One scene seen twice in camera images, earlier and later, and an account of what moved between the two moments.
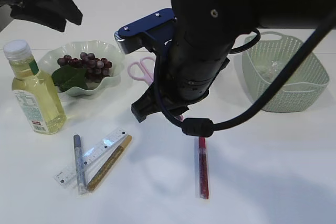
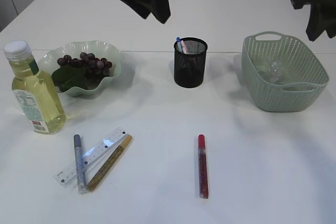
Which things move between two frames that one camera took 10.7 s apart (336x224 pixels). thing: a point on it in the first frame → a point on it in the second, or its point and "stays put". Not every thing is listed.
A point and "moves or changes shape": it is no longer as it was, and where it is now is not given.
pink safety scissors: [144, 71] moves or changes shape
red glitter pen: [203, 169] stays put
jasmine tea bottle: [33, 89] stays put
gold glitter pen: [108, 163] stays put
